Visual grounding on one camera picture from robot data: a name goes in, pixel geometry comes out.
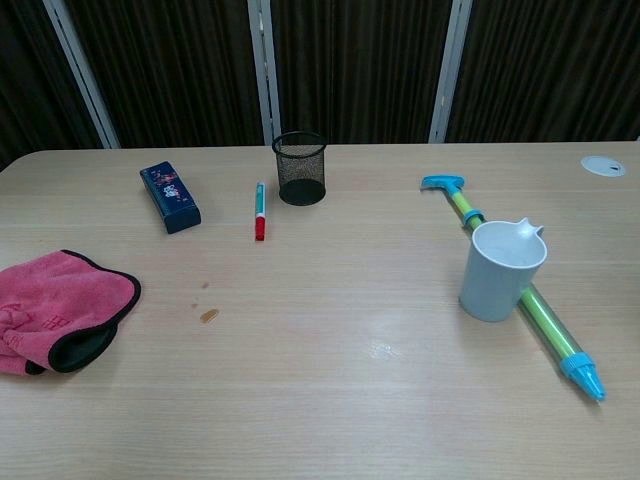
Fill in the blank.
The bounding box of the black mesh pen holder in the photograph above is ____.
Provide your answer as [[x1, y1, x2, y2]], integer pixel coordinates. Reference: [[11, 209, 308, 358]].
[[271, 131, 328, 206]]

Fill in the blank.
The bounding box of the dark blue printed eraser box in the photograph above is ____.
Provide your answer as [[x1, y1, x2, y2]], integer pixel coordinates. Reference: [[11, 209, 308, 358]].
[[139, 160, 203, 235]]

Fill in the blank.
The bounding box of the pink cloth with black trim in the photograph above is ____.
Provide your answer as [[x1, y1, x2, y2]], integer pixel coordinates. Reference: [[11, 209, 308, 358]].
[[0, 249, 143, 376]]

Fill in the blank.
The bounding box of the grey round cable grommet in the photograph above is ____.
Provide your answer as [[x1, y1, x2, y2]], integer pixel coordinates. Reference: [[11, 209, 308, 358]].
[[580, 155, 627, 178]]

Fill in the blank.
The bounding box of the green marker with red cap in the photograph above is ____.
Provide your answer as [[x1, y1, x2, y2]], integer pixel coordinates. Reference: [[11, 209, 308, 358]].
[[254, 181, 267, 242]]

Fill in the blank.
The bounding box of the pale blue cup with spout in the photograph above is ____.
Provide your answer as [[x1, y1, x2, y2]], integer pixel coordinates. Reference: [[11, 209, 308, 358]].
[[458, 217, 548, 324]]

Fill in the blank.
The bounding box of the green and blue water pump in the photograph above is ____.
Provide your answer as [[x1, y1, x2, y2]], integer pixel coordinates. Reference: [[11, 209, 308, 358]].
[[420, 174, 607, 402]]

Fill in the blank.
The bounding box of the grey metal partition post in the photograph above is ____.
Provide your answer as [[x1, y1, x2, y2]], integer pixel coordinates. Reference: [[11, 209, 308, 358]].
[[248, 0, 283, 146], [42, 0, 122, 150], [428, 0, 474, 145]]

